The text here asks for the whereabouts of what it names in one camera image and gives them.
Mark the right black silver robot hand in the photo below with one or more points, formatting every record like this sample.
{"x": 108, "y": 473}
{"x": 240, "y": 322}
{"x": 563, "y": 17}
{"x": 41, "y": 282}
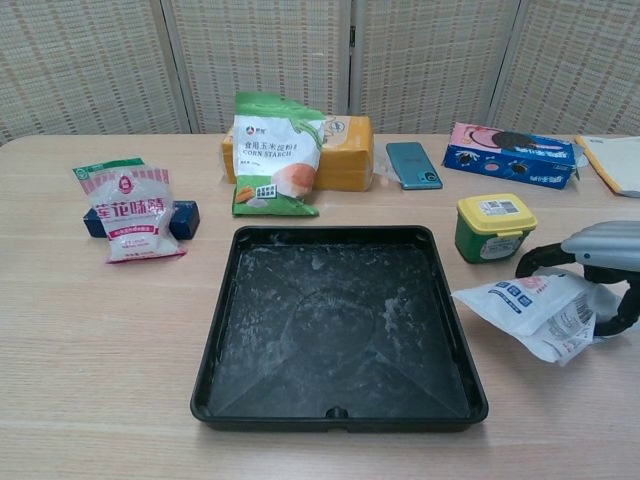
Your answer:
{"x": 607, "y": 245}

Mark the white blue plastic pouch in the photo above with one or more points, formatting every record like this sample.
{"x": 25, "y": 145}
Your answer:
{"x": 530, "y": 312}

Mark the black square plastic tray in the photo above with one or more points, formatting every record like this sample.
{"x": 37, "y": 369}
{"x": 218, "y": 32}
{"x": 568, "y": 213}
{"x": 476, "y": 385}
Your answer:
{"x": 330, "y": 330}

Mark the pink white seasoning bag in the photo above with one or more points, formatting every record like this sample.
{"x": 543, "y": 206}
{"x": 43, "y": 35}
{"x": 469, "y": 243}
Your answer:
{"x": 132, "y": 215}

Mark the white notebook with yellow spine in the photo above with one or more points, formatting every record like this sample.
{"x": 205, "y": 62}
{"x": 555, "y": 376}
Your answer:
{"x": 615, "y": 162}

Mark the green tub with yellow lid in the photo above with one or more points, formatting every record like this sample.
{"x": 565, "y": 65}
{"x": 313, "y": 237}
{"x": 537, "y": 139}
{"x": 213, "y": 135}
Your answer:
{"x": 492, "y": 225}

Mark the blue pink cookie box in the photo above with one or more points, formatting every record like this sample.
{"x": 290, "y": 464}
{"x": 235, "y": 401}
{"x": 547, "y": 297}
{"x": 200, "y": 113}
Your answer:
{"x": 505, "y": 155}

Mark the teal smartphone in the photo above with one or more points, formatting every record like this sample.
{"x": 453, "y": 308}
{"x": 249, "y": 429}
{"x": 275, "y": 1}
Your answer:
{"x": 412, "y": 165}

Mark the clear plastic wrapper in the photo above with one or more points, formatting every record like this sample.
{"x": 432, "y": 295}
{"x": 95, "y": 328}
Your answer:
{"x": 382, "y": 167}

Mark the yellow cardboard box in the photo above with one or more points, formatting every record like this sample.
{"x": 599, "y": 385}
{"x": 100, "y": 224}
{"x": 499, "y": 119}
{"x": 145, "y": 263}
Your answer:
{"x": 347, "y": 155}

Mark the green white corn starch bag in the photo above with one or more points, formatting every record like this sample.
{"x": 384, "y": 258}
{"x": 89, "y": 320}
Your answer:
{"x": 272, "y": 150}

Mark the beige woven folding screen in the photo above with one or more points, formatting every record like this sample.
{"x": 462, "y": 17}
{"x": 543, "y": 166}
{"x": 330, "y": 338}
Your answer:
{"x": 250, "y": 60}

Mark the dark blue small box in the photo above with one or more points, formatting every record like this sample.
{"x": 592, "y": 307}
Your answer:
{"x": 185, "y": 217}

